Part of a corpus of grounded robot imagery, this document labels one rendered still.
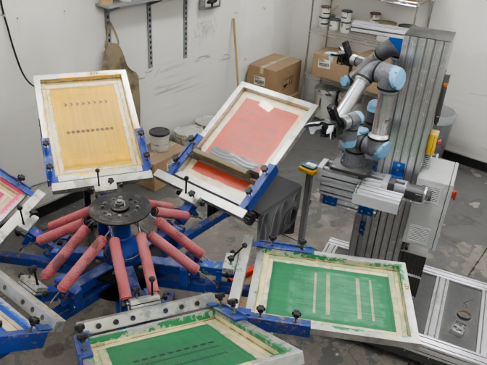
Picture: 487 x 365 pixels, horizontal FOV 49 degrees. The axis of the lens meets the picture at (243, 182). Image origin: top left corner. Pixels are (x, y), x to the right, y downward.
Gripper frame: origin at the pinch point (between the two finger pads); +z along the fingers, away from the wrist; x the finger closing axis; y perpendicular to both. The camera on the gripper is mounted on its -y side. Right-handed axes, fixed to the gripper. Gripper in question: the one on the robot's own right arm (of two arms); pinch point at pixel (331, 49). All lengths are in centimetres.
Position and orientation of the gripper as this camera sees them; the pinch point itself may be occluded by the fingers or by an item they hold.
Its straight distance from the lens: 404.6
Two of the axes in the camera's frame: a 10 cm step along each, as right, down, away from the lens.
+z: -6.4, -4.1, 6.5
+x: 7.7, -3.9, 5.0
